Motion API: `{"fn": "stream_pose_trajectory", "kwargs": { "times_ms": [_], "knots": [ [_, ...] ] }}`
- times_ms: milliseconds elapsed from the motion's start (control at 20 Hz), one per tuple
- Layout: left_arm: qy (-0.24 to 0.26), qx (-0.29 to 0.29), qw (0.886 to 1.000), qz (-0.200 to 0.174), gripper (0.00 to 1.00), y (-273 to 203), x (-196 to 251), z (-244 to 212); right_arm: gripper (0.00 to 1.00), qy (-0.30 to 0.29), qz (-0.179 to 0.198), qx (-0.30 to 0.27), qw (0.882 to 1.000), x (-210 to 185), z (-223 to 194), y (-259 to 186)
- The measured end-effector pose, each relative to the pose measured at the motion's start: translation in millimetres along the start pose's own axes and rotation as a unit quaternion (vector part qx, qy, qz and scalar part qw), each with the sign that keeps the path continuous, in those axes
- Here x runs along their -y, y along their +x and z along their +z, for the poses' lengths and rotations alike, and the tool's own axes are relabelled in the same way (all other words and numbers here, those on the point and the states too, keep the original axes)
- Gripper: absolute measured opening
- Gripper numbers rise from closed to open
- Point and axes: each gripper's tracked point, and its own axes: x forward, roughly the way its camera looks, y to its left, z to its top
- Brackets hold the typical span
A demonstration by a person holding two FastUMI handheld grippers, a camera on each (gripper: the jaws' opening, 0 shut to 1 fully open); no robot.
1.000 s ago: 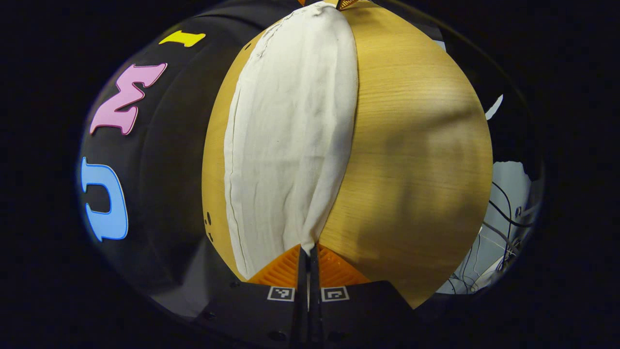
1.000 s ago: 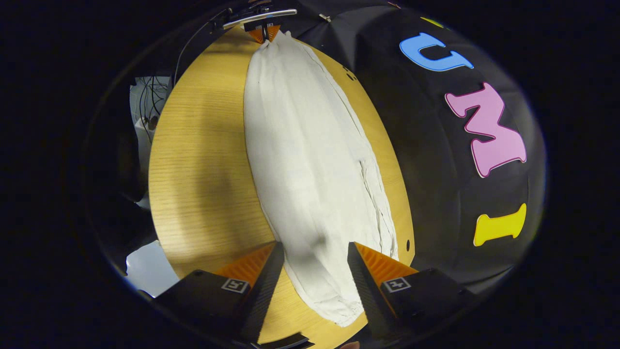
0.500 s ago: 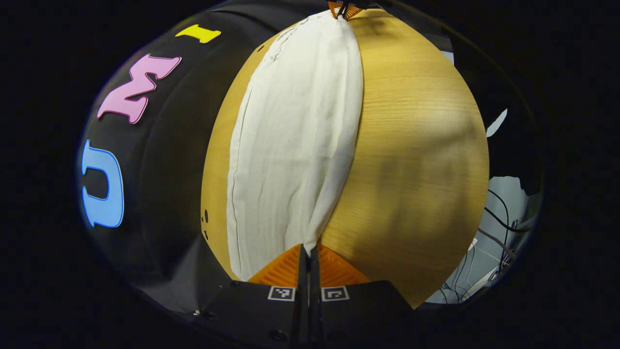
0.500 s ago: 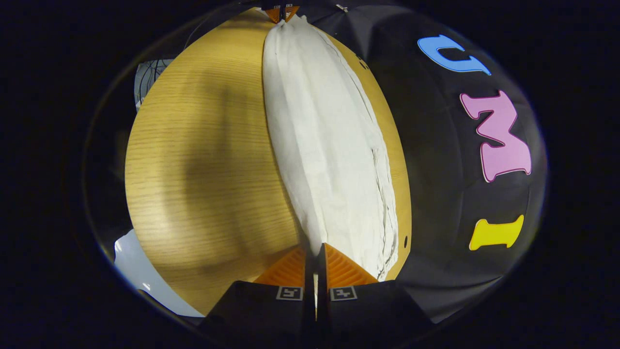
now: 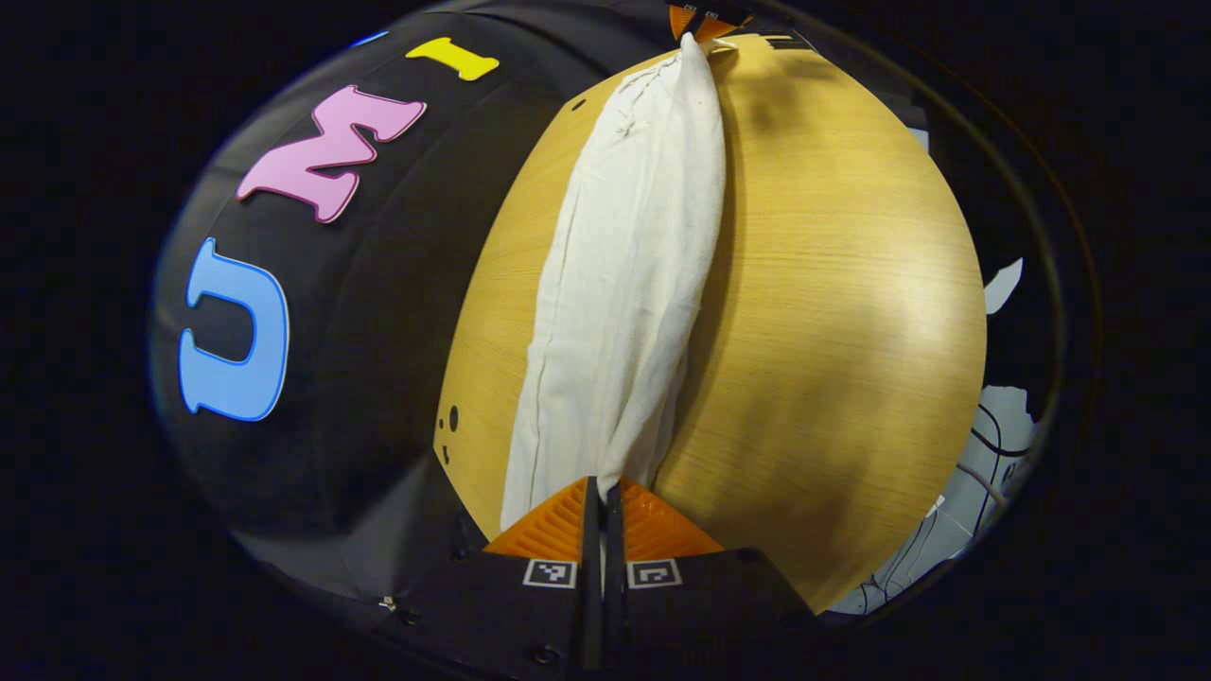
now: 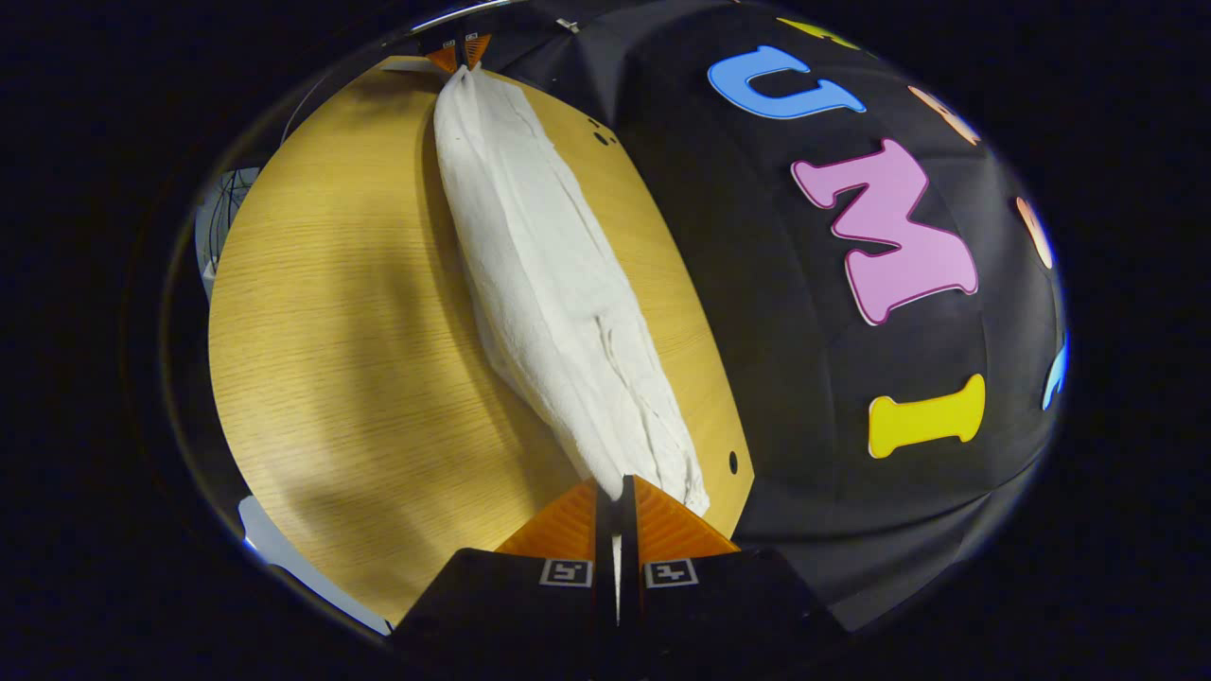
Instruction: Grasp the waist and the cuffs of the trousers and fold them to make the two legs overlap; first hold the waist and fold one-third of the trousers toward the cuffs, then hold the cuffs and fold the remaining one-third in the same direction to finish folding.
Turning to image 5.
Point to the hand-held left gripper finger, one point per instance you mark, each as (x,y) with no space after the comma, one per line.
(591,586)
(615,586)

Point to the white jeans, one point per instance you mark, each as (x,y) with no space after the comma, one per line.
(615,284)

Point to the black backdrop cloth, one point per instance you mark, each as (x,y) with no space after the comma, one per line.
(378,312)

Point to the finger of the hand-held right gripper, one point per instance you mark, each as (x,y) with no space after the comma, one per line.
(681,19)
(719,24)

